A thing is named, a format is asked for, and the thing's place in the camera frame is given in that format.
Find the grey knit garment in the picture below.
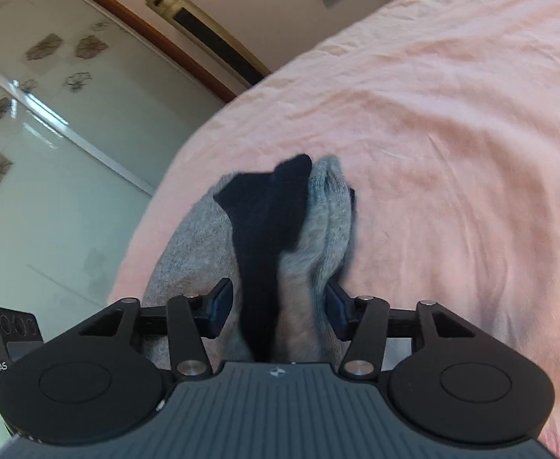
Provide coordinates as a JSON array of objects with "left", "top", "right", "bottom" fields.
[{"left": 143, "top": 155, "right": 355, "bottom": 366}]

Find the navy blue knit garment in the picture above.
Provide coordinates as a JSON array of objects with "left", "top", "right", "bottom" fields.
[{"left": 213, "top": 155, "right": 312, "bottom": 363}]

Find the pink bed sheet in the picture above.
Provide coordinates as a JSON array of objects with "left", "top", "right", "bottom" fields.
[{"left": 111, "top": 0, "right": 560, "bottom": 457}]

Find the white glass wardrobe door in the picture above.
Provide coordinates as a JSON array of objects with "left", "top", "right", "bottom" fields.
[{"left": 0, "top": 0, "right": 228, "bottom": 459}]

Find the gold tower air conditioner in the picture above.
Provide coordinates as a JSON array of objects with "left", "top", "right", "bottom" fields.
[{"left": 144, "top": 0, "right": 272, "bottom": 88}]

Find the brown wooden door frame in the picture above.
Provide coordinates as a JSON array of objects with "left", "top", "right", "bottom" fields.
[{"left": 91, "top": 0, "right": 236, "bottom": 104}]

